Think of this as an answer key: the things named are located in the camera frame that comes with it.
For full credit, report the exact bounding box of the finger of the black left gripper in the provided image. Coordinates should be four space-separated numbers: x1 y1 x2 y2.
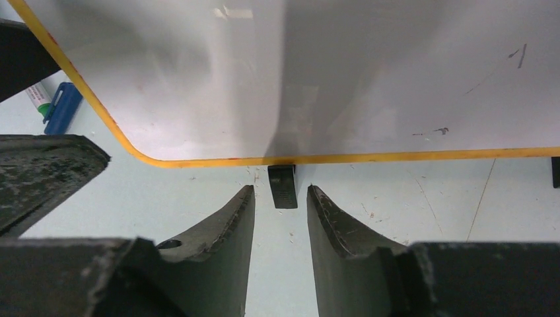
1 135 110 237
1 18 61 101

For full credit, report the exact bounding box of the right whiteboard black foot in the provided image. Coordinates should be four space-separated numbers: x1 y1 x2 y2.
551 157 560 189

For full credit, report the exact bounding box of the yellow framed whiteboard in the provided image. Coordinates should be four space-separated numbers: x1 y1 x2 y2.
11 1 559 168

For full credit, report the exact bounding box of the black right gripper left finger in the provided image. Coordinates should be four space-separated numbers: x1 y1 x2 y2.
1 186 255 316

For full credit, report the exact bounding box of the whiteboard black foot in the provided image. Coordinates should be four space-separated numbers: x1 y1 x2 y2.
551 157 560 189
267 164 298 209

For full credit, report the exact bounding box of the left whiteboard black foot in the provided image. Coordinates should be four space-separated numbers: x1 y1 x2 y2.
267 164 298 209

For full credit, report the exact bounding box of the blue marker pen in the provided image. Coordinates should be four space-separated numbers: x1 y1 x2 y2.
24 82 83 135

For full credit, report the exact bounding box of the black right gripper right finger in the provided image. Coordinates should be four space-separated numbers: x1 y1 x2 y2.
307 186 559 316

